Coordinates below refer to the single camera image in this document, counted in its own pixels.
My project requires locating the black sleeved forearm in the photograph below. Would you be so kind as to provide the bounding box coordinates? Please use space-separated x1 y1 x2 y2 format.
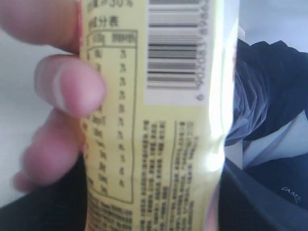
0 40 308 231

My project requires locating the yellow juice bottle red cap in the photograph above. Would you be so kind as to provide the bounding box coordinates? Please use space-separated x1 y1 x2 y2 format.
79 0 240 231

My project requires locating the person's open bare hand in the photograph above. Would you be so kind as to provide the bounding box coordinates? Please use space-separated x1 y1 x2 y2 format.
0 0 106 193

